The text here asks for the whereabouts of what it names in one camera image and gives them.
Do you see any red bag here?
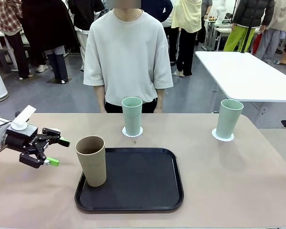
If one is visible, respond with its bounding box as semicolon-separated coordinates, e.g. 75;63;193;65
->
252;33;264;55

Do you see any person in lime green trousers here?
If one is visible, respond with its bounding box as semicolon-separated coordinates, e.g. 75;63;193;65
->
223;0;276;53

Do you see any pale green plastic cup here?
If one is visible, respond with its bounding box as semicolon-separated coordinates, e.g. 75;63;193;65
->
215;99;244;139
121;96;143;136

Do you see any black step stool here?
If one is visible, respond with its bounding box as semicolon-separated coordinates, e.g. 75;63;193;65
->
0;49;17;73

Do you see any person in black top white trousers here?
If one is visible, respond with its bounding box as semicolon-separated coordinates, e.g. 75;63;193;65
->
68;0;105;72

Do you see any person in beige jacket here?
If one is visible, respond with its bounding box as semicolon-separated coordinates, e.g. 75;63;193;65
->
254;0;286;64

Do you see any person's right forearm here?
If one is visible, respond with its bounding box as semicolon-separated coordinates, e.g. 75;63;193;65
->
92;85;105;113

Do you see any person in plaid shirt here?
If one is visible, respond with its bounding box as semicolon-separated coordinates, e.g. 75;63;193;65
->
0;0;31;79

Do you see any person in pale yellow top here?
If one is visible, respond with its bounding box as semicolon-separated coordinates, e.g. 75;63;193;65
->
171;0;203;77

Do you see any brown plastic cup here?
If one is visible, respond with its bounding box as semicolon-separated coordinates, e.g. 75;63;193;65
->
75;135;107;187

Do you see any white background desk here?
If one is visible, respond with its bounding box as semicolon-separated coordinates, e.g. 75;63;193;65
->
204;16;232;52

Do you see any person in pale grey t-shirt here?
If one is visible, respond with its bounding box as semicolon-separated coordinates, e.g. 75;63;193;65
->
83;0;174;114

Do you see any person's left forearm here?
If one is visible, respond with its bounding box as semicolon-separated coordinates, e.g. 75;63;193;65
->
155;88;166;113

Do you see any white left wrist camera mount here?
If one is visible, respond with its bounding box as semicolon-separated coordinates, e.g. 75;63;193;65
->
10;105;37;131

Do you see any black plastic serving tray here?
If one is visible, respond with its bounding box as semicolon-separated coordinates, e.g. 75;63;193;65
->
74;147;184;214

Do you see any white scalloped paper coaster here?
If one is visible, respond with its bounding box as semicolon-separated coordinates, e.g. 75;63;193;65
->
122;126;144;138
211;128;235;142

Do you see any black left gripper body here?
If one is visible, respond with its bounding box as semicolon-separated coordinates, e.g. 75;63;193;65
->
4;125;46;155

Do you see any person in dark blue top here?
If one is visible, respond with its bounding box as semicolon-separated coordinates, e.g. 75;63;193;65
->
154;0;179;66

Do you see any white rectangular table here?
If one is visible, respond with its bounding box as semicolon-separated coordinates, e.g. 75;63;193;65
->
194;51;286;114

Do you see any person in long black coat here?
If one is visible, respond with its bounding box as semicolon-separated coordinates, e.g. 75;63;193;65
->
21;0;81;83

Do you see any black stand pole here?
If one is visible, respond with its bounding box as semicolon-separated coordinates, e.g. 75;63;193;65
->
232;0;252;53

